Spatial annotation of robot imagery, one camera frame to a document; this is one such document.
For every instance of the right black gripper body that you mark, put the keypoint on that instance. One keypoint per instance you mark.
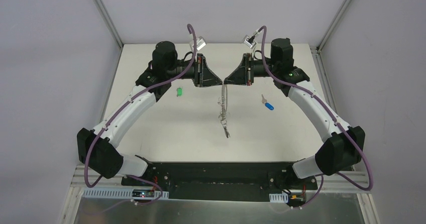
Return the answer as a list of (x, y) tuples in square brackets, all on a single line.
[(248, 69)]

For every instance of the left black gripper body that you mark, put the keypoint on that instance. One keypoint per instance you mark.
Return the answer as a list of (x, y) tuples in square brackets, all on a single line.
[(200, 70)]

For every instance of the green tagged key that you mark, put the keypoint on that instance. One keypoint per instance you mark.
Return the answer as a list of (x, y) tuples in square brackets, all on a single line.
[(179, 91)]

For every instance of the keyring with keys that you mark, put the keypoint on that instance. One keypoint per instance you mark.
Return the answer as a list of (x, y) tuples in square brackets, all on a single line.
[(223, 102)]

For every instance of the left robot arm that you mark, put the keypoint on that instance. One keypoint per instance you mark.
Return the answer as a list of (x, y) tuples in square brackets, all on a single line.
[(97, 147)]

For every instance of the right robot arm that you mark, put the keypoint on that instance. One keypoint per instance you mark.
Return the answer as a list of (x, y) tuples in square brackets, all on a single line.
[(342, 143)]

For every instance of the blue tagged key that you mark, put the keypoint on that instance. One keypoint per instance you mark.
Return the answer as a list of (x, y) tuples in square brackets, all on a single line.
[(266, 103)]

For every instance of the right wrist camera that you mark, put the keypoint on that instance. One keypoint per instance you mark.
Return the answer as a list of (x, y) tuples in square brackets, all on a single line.
[(250, 41)]

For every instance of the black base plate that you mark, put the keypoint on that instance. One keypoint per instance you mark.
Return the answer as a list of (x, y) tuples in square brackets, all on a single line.
[(226, 181)]

